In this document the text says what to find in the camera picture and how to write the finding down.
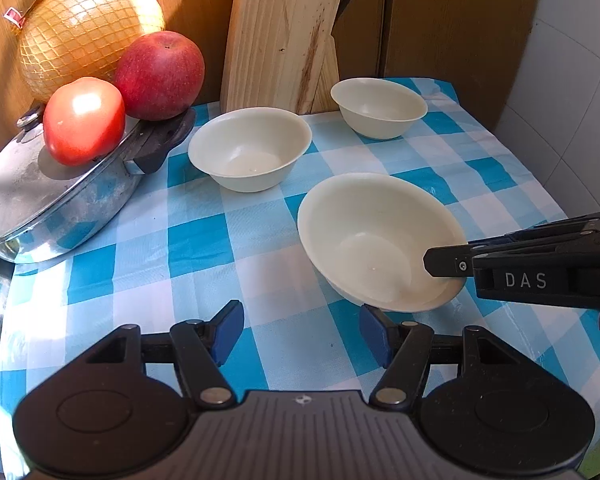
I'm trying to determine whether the pomelo in yellow net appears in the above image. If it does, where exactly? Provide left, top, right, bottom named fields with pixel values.
left=4, top=0, right=167, bottom=106

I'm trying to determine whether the wooden cabinet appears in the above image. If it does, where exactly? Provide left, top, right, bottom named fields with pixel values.
left=0, top=0, right=548, bottom=151

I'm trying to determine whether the cream bowl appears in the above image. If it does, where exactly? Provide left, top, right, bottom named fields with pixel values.
left=296, top=172, right=468, bottom=313
left=330, top=77, right=429, bottom=141
left=187, top=107, right=313, bottom=194

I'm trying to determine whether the blue checked tablecloth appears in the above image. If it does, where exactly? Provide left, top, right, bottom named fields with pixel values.
left=0, top=76, right=600, bottom=466

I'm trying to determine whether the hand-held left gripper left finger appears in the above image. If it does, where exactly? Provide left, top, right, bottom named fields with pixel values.
left=72, top=300, right=245, bottom=406

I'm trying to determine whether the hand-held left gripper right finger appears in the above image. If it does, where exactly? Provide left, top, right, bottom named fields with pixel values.
left=359, top=305, right=531, bottom=406

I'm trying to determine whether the steel pan with black handles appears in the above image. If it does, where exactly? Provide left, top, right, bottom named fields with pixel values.
left=0, top=107, right=197, bottom=263

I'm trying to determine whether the steel pan lid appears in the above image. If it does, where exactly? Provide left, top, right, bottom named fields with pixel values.
left=0, top=102, right=146, bottom=247

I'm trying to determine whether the wooden knife block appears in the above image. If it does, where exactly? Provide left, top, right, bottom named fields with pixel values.
left=220, top=0, right=348, bottom=116

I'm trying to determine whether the red apple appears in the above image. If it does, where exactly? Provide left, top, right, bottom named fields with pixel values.
left=114, top=31, right=206, bottom=122

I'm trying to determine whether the red tomato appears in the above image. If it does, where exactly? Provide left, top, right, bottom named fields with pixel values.
left=43, top=76, right=127, bottom=167

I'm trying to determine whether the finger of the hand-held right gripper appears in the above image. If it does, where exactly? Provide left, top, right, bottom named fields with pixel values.
left=423, top=242, right=476, bottom=278
left=467, top=210, right=600, bottom=257

